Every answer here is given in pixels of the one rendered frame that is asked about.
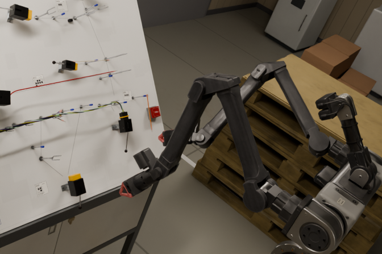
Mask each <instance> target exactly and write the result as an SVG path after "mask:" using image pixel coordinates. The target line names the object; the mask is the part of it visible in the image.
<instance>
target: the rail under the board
mask: <svg viewBox="0 0 382 254"><path fill-rule="evenodd" d="M120 189H121V185H120V186H117V187H115V188H113V189H110V190H108V191H105V192H103V193H101V194H98V195H95V196H93V197H91V198H88V199H86V200H83V201H81V206H82V209H79V208H78V207H79V206H80V203H79V202H78V203H76V204H74V205H71V206H68V207H66V208H64V209H61V210H59V211H56V212H54V213H52V214H49V215H46V216H44V217H41V218H39V219H37V220H34V221H32V222H29V223H26V224H24V225H22V226H19V227H17V228H14V229H12V230H10V231H7V232H4V233H2V234H0V248H2V247H4V246H6V245H9V244H11V243H13V242H15V241H18V240H20V239H23V238H25V237H27V236H30V235H32V234H34V233H37V232H39V231H41V230H44V229H46V228H48V227H50V226H53V225H55V224H58V223H60V222H62V221H65V220H67V219H69V218H72V217H74V216H76V215H78V214H81V213H84V212H86V211H88V210H90V209H93V208H95V207H97V206H100V205H102V204H104V203H106V202H109V201H112V200H114V199H116V198H118V197H121V196H122V195H120V193H119V191H120ZM122 193H127V191H126V189H125V188H124V189H123V191H122Z"/></svg>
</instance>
